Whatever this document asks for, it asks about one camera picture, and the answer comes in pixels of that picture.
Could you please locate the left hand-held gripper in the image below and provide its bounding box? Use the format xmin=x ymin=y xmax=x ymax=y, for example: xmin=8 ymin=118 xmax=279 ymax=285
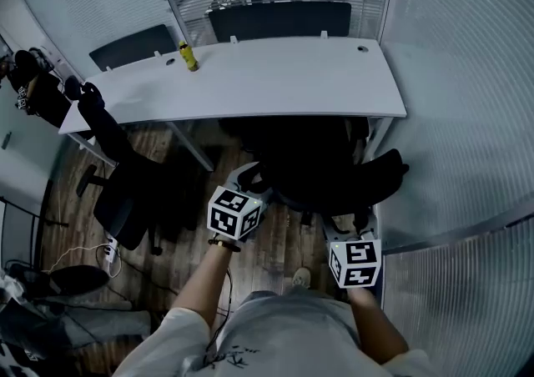
xmin=207 ymin=161 xmax=275 ymax=242

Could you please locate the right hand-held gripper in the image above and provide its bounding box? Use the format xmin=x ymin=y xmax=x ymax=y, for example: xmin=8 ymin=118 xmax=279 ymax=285
xmin=320 ymin=209 xmax=383 ymax=290

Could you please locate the black mesh office chair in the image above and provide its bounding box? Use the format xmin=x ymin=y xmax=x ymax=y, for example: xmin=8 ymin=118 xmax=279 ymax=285
xmin=64 ymin=74 xmax=218 ymax=255
xmin=219 ymin=114 xmax=411 ymax=239

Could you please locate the person's right forearm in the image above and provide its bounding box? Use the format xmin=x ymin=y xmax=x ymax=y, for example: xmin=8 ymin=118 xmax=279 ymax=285
xmin=345 ymin=286 xmax=410 ymax=364

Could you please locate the person's left forearm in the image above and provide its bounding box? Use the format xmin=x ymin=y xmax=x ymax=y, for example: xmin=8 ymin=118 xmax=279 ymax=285
xmin=170 ymin=241 xmax=234 ymax=322

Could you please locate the person's left shoe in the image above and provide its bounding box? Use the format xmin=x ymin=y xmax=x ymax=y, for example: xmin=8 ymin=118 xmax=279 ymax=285
xmin=290 ymin=267 xmax=313 ymax=289

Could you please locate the person's jeans leg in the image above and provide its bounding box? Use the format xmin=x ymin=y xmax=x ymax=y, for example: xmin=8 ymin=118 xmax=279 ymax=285
xmin=244 ymin=285 xmax=314 ymax=304

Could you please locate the white office desk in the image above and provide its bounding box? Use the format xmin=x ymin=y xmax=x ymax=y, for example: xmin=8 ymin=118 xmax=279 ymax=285
xmin=58 ymin=36 xmax=408 ymax=172

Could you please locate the person's white t-shirt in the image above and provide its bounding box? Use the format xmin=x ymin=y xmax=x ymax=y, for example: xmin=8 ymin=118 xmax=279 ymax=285
xmin=112 ymin=289 xmax=439 ymax=377

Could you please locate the yellow drink bottle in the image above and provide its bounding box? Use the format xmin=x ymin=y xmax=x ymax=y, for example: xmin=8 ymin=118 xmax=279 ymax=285
xmin=178 ymin=40 xmax=200 ymax=73

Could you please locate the white power strip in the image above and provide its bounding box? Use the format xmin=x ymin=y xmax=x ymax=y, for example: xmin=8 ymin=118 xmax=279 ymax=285
xmin=103 ymin=237 xmax=120 ymax=264

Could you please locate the dark desk divider panel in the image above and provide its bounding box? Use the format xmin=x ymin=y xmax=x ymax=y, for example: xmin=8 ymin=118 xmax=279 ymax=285
xmin=208 ymin=2 xmax=353 ymax=43
xmin=88 ymin=23 xmax=179 ymax=73

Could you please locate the black round seat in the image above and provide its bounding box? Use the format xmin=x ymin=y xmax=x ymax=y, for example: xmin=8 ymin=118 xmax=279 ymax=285
xmin=48 ymin=264 xmax=110 ymax=297

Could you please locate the black metal stand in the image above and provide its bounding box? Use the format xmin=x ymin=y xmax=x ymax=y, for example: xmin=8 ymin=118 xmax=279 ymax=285
xmin=0 ymin=195 xmax=70 ymax=268

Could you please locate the white door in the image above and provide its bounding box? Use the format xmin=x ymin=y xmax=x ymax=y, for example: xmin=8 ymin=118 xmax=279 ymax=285
xmin=0 ymin=0 xmax=80 ymax=76

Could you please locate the dark bead bracelet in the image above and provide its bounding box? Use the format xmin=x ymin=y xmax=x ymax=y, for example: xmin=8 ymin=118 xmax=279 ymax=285
xmin=207 ymin=237 xmax=243 ymax=254

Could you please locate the white power cable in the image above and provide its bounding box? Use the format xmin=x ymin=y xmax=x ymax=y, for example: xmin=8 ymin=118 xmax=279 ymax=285
xmin=41 ymin=241 xmax=123 ymax=279

